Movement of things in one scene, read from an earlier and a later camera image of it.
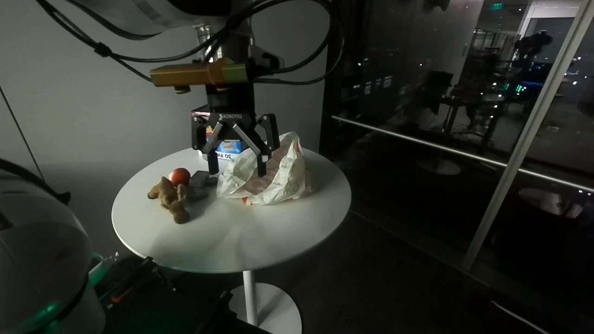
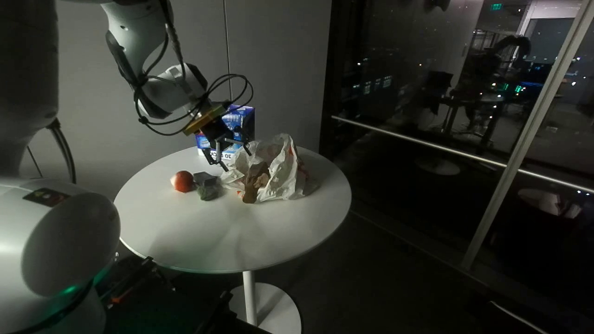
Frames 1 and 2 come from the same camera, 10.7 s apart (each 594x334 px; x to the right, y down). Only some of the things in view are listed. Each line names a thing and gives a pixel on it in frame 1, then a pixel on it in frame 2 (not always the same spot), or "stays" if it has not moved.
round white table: (225, 237) stays
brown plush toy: (175, 198) to (257, 179)
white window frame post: (572, 36) stays
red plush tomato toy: (181, 175) stays
